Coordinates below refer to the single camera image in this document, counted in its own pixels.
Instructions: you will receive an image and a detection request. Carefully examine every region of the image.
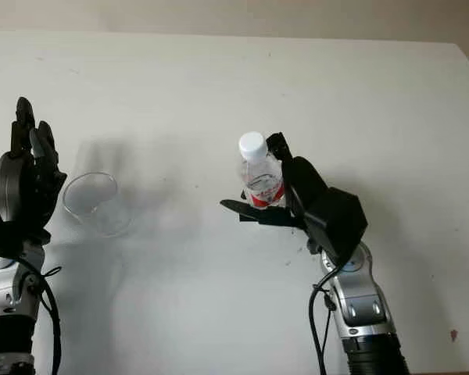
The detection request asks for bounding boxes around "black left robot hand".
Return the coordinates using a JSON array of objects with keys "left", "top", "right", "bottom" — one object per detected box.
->
[{"left": 0, "top": 96, "right": 69, "bottom": 240}]

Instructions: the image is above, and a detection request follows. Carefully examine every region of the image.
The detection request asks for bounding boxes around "clear glass cup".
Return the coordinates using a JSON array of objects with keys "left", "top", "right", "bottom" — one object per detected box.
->
[{"left": 62, "top": 170, "right": 134, "bottom": 238}]

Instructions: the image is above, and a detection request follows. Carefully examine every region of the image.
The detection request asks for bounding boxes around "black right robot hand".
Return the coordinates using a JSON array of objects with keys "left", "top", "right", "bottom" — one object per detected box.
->
[{"left": 220, "top": 131, "right": 333, "bottom": 236}]

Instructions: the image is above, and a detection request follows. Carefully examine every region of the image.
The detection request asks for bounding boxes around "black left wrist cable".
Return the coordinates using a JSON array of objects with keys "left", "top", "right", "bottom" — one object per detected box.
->
[{"left": 21, "top": 249, "right": 63, "bottom": 375}]

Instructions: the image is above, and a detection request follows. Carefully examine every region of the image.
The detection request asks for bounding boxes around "clear plastic water bottle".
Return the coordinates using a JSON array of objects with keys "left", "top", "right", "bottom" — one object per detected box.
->
[{"left": 237, "top": 131, "right": 288, "bottom": 210}]

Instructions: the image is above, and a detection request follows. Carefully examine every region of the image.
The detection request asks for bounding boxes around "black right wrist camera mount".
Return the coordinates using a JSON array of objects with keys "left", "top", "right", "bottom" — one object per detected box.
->
[{"left": 302, "top": 186, "right": 369, "bottom": 267}]

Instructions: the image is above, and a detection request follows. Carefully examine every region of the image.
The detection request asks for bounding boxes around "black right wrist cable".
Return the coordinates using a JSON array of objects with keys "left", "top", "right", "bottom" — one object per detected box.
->
[{"left": 307, "top": 264, "right": 342, "bottom": 375}]

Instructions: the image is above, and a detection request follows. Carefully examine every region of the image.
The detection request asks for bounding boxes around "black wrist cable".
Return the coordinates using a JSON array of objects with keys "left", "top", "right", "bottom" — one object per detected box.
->
[
  {"left": 21, "top": 249, "right": 63, "bottom": 375},
  {"left": 307, "top": 264, "right": 342, "bottom": 375}
]

